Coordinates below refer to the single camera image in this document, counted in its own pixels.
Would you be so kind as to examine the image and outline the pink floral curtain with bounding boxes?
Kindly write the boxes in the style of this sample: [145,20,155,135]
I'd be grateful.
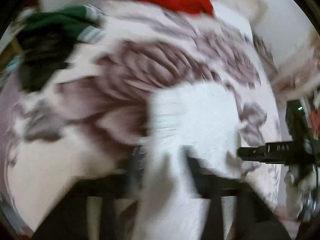
[271,31,319,106]

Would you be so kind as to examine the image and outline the beige bed headboard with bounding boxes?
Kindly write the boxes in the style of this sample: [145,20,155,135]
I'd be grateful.
[218,0,268,27]

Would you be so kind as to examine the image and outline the white pillow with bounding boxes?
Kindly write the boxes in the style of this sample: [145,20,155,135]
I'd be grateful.
[211,0,253,42]

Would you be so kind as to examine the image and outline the black garment on bed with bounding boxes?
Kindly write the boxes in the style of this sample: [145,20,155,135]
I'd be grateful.
[17,30,77,92]

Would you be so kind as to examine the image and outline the floral pink bed blanket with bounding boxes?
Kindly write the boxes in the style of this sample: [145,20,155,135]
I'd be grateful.
[0,0,283,233]

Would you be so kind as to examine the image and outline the white fuzzy knit jacket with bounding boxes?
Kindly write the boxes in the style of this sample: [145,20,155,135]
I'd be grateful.
[133,82,240,239]

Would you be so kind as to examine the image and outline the green striped-cuff garment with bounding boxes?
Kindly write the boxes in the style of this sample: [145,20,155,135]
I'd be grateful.
[17,5,106,44]

